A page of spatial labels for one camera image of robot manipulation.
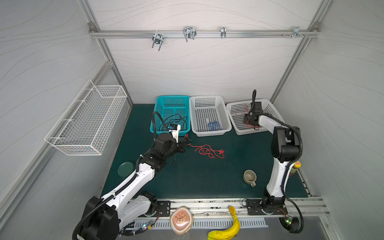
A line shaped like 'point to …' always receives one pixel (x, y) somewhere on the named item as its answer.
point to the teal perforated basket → (173, 109)
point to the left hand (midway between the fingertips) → (190, 136)
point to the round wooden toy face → (181, 219)
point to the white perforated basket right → (238, 127)
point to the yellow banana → (228, 234)
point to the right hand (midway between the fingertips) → (251, 115)
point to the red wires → (206, 149)
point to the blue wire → (214, 126)
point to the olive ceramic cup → (249, 176)
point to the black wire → (175, 117)
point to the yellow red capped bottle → (297, 165)
